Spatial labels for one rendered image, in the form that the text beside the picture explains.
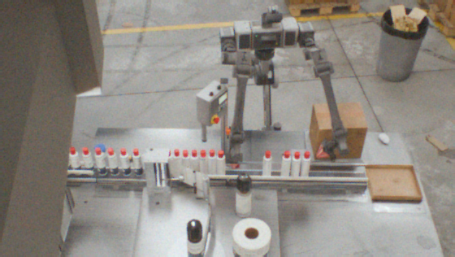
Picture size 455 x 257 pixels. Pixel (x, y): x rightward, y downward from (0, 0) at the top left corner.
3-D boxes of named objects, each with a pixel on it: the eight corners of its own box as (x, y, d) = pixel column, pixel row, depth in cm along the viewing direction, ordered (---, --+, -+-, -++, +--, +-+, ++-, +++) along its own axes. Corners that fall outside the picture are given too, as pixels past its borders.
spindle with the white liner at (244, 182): (235, 217, 315) (236, 182, 295) (235, 205, 322) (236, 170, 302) (251, 217, 315) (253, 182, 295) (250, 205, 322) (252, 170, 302)
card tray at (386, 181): (371, 199, 332) (372, 195, 329) (364, 167, 351) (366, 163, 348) (422, 200, 331) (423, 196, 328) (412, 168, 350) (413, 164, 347)
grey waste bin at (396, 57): (379, 86, 544) (392, 33, 503) (366, 61, 576) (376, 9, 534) (420, 83, 548) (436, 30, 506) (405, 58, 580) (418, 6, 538)
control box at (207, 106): (197, 120, 315) (195, 94, 303) (214, 105, 325) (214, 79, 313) (210, 128, 311) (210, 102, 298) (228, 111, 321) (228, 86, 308)
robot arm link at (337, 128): (330, 60, 306) (311, 66, 307) (331, 61, 300) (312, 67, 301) (348, 133, 314) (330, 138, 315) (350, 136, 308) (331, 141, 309)
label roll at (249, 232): (234, 267, 291) (234, 250, 282) (231, 235, 306) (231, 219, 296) (271, 263, 293) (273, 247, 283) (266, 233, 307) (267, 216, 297)
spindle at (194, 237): (187, 263, 291) (184, 230, 272) (188, 249, 298) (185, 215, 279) (204, 263, 291) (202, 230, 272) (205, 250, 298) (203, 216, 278)
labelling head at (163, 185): (147, 193, 328) (143, 163, 311) (149, 176, 338) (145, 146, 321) (171, 193, 328) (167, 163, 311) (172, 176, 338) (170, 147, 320)
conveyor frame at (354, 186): (97, 185, 340) (95, 179, 337) (100, 172, 348) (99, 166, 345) (366, 189, 337) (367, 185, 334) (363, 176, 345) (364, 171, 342)
